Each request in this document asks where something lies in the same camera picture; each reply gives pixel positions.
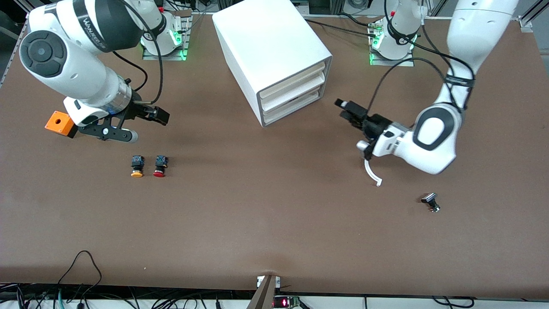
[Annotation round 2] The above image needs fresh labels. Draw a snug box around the red push button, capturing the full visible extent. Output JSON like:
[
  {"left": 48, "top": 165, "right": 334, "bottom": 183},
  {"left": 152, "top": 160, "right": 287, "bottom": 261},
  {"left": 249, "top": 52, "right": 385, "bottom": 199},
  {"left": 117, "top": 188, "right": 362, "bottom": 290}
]
[{"left": 153, "top": 155, "right": 169, "bottom": 178}]

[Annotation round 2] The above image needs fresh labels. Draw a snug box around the white curved plastic clip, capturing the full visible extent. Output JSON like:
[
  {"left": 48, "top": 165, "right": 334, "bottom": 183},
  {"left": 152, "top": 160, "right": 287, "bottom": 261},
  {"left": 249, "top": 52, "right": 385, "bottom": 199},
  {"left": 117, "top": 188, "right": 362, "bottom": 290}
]
[{"left": 364, "top": 159, "right": 383, "bottom": 187}]

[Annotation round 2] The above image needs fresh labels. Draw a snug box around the orange box with hole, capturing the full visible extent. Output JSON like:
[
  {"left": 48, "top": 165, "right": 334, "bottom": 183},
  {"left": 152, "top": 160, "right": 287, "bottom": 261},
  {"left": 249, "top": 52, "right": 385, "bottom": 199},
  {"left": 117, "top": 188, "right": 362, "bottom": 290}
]
[{"left": 45, "top": 111, "right": 80, "bottom": 139}]

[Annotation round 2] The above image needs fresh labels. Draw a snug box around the red display device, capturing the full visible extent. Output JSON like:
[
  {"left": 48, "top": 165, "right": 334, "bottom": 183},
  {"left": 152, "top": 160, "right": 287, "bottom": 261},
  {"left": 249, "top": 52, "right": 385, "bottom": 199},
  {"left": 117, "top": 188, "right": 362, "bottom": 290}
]
[{"left": 274, "top": 295, "right": 301, "bottom": 309}]

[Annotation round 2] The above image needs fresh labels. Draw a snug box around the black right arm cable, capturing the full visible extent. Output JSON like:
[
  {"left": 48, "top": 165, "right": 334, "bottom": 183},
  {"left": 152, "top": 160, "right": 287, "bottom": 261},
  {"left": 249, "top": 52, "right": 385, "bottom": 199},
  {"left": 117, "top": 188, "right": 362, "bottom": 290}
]
[{"left": 112, "top": 0, "right": 163, "bottom": 106}]

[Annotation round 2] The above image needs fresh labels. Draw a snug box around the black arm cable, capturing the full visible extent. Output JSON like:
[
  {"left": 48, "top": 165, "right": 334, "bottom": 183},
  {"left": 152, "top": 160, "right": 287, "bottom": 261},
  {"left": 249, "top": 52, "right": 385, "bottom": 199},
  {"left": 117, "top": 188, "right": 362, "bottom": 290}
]
[
  {"left": 112, "top": 0, "right": 163, "bottom": 106},
  {"left": 368, "top": 0, "right": 477, "bottom": 116}
]

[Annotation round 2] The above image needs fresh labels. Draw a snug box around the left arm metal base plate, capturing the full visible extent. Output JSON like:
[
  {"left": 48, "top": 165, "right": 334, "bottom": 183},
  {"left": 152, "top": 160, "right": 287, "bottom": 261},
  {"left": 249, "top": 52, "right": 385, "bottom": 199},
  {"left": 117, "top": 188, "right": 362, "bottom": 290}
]
[{"left": 368, "top": 21, "right": 415, "bottom": 67}]

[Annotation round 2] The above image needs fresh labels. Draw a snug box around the long black table cable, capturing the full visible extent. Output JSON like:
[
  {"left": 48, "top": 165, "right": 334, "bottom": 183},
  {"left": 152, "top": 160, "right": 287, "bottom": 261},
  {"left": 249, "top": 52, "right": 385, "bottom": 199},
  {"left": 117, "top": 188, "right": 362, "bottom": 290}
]
[{"left": 303, "top": 18, "right": 382, "bottom": 39}]

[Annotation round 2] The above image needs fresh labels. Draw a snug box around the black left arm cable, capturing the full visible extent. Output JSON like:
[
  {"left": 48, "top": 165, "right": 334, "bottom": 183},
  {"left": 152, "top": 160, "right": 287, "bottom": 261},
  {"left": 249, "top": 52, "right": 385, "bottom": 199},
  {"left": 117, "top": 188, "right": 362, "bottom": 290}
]
[{"left": 368, "top": 0, "right": 477, "bottom": 116}]

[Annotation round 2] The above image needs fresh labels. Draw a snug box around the short black table cable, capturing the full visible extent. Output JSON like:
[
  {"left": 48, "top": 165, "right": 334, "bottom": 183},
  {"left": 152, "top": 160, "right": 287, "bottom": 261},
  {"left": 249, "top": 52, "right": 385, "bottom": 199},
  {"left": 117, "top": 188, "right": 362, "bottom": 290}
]
[{"left": 339, "top": 12, "right": 371, "bottom": 27}]

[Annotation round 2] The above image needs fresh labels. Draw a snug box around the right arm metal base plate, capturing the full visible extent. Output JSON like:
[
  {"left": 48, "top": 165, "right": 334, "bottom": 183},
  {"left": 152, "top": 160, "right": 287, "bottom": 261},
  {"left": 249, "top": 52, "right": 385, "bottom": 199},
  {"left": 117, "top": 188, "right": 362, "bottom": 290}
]
[{"left": 142, "top": 9, "right": 192, "bottom": 61}]

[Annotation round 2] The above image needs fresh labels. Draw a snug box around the black knob selector switch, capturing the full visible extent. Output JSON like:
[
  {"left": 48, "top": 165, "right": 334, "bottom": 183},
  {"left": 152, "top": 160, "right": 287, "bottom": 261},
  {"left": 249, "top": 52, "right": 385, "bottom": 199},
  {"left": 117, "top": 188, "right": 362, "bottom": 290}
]
[{"left": 421, "top": 193, "right": 441, "bottom": 213}]

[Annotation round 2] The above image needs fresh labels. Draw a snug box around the black looped cable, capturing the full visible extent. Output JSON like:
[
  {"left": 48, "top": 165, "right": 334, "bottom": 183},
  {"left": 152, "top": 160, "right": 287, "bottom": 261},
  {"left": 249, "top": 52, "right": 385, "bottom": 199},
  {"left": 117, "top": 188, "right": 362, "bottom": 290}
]
[{"left": 58, "top": 250, "right": 103, "bottom": 297}]

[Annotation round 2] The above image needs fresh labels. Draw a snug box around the aluminium frame profile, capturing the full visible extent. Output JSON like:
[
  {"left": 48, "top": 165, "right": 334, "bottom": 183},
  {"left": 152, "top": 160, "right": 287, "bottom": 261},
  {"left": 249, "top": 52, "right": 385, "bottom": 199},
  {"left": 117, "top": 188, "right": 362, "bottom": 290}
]
[{"left": 518, "top": 0, "right": 549, "bottom": 33}]

